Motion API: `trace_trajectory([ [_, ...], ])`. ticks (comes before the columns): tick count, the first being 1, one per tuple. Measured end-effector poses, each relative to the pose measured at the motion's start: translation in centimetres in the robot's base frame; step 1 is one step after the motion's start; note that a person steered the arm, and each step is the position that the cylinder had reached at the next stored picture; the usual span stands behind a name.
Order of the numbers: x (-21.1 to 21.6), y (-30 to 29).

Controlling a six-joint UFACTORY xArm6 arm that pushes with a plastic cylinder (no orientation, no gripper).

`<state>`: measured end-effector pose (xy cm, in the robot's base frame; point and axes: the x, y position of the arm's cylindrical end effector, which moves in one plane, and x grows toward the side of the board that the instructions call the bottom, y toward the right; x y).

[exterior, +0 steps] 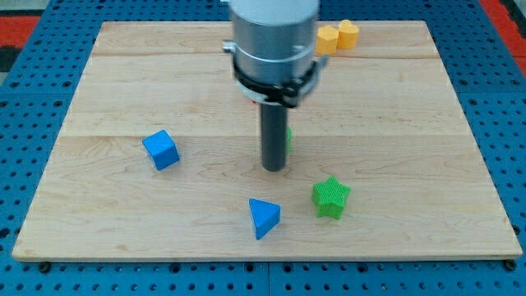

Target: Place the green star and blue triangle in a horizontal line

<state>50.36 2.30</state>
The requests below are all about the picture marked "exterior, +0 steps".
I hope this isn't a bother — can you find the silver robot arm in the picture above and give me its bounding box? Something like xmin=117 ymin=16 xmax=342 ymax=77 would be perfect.
xmin=223 ymin=0 xmax=327 ymax=108

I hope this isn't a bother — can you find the blue triangle block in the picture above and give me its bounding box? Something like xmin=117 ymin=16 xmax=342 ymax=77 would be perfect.
xmin=249 ymin=198 xmax=281 ymax=240

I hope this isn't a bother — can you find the green star block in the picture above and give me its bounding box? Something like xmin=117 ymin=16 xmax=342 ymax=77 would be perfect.
xmin=311 ymin=176 xmax=352 ymax=220

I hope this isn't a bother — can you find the green block behind rod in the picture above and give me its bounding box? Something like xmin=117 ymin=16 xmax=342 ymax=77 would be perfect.
xmin=285 ymin=127 xmax=293 ymax=155

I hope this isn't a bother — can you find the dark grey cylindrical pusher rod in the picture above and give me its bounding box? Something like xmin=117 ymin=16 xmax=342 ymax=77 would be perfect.
xmin=260 ymin=104 xmax=288 ymax=172

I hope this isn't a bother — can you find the light wooden board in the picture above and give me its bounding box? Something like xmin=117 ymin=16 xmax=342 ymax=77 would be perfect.
xmin=12 ymin=21 xmax=523 ymax=262

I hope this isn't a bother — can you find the blue cube block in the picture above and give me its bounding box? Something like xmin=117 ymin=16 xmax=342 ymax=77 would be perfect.
xmin=142 ymin=130 xmax=180 ymax=170

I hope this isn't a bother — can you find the yellow hexagon block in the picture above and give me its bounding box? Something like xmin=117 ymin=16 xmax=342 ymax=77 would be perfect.
xmin=316 ymin=25 xmax=339 ymax=54

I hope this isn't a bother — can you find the yellow heart block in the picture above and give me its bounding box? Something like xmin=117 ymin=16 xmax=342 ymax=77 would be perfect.
xmin=338 ymin=20 xmax=360 ymax=49

